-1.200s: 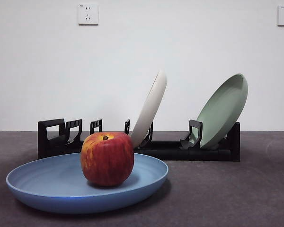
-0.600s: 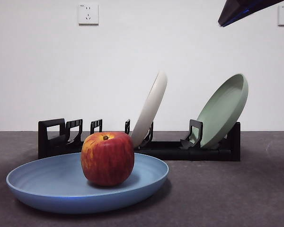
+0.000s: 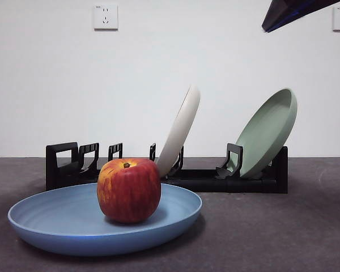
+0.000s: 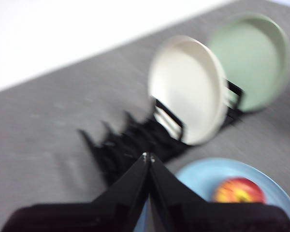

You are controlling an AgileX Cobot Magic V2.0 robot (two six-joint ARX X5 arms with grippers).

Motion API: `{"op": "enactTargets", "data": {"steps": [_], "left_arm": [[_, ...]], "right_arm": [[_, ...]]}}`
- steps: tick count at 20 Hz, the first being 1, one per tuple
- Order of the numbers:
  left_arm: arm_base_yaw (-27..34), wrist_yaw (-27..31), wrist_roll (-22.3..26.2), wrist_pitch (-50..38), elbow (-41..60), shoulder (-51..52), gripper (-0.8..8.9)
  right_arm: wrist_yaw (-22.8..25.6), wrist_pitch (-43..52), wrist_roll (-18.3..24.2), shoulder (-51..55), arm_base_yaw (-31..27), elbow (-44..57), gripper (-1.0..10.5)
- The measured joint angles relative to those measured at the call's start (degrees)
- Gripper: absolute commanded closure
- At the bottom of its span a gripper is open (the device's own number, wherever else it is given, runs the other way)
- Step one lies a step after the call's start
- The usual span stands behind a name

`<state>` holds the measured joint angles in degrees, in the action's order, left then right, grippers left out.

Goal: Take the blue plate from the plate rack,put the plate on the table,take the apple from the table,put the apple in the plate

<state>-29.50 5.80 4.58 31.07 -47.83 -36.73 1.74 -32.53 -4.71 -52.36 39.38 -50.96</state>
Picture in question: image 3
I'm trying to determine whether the red yellow apple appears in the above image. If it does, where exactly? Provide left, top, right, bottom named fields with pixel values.
left=97, top=158, right=162, bottom=224

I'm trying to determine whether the blue plate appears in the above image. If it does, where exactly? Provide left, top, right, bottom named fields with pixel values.
left=7, top=182, right=203, bottom=257

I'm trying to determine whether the green plate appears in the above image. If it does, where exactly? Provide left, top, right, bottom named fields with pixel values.
left=234, top=88, right=299, bottom=179

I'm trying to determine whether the white plate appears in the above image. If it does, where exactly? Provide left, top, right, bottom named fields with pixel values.
left=155, top=84, right=201, bottom=179

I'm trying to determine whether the black plate rack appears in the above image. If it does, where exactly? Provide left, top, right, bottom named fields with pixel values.
left=45, top=141, right=289, bottom=195

